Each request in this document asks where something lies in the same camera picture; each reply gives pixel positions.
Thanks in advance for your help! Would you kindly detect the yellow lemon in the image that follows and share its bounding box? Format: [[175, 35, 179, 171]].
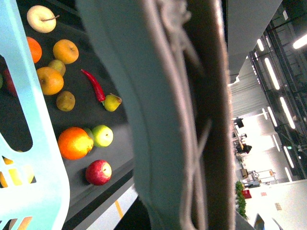
[[0, 155, 36, 188]]

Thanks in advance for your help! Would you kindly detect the light blue shopping basket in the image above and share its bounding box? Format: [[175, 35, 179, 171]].
[[0, 0, 70, 230]]

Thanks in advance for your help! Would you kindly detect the yellow-green pear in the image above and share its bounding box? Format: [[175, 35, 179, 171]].
[[102, 94, 122, 112]]

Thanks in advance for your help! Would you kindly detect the green apple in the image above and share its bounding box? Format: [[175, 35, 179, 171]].
[[92, 125, 114, 148]]

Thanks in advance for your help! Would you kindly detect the red chili pepper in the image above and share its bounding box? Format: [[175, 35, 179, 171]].
[[81, 69, 106, 104]]

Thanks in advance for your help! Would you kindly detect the dark green avocado right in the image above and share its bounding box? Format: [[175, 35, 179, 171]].
[[83, 127, 94, 140]]

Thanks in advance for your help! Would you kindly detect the red apple bottom edge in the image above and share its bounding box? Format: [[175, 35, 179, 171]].
[[85, 160, 112, 186]]

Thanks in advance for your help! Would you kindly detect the large orange with navel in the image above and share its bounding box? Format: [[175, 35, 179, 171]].
[[58, 126, 94, 160]]

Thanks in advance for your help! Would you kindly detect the olive kiwi lower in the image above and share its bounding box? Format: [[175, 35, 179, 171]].
[[56, 91, 75, 112]]

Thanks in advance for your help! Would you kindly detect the olive kiwi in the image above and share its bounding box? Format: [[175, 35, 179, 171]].
[[48, 59, 66, 76], [56, 91, 75, 112]]

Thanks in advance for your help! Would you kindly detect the yellow-orange apple front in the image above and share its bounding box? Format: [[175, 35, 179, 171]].
[[36, 67, 64, 95]]

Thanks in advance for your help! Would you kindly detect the yellow-orange apple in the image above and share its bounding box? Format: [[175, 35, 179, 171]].
[[53, 39, 79, 65], [36, 67, 64, 95]]

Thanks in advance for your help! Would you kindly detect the olive kiwi upper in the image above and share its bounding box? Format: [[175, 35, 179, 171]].
[[48, 59, 66, 76]]

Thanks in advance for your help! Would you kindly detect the yellow-orange apple back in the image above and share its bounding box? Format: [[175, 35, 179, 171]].
[[53, 39, 79, 65]]

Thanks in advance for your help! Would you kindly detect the small mandarin orange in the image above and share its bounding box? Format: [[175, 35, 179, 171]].
[[26, 36, 42, 63]]

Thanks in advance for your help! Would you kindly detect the white pear with stem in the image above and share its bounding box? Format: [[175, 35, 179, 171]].
[[26, 5, 59, 34]]

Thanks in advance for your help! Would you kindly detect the grey robot arm with cables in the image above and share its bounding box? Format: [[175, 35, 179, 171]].
[[76, 0, 236, 230]]

